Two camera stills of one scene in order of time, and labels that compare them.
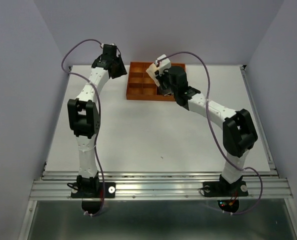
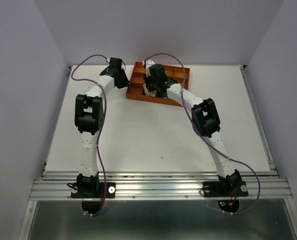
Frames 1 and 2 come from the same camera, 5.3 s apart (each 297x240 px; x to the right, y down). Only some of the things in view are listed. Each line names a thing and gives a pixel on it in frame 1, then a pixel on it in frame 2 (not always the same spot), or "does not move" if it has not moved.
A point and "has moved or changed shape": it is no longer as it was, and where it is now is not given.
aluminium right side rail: x=273 y=166 does not move
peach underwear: x=151 y=71 has moved or changed shape
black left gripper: x=122 y=71 to x=126 y=82
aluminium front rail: x=161 y=185 does not move
